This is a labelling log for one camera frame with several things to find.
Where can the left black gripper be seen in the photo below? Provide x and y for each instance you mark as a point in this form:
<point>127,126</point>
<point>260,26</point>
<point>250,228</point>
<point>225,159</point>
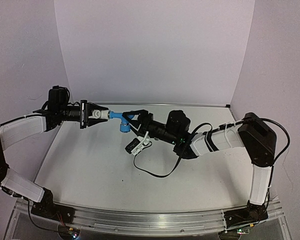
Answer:
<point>83,113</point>

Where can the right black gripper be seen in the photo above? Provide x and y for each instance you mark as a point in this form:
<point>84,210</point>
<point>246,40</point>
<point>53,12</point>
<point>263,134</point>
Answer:
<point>143,118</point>

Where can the white plastic pipe fitting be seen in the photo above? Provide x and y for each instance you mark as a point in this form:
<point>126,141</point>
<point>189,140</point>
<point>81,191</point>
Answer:
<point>101,114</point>

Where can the blue water faucet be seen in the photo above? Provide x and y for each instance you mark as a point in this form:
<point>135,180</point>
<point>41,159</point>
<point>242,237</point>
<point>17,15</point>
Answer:
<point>124,126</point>

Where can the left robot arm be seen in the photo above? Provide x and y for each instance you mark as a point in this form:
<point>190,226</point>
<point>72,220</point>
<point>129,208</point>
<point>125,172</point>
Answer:
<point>56,110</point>

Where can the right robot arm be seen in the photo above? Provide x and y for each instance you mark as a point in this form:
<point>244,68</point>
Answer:
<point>251,133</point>

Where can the left circuit board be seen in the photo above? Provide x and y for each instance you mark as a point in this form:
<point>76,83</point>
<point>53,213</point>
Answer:
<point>68,233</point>

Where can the circuit board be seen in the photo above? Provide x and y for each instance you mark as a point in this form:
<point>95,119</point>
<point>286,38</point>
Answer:
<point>242,231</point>
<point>68,233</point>

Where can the right circuit board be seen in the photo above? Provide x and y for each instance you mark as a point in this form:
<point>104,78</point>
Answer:
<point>242,231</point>

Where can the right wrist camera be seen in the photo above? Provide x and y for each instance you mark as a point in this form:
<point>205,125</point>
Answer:
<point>138,144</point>

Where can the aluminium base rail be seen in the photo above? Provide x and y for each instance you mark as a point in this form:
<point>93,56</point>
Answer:
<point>159,224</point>

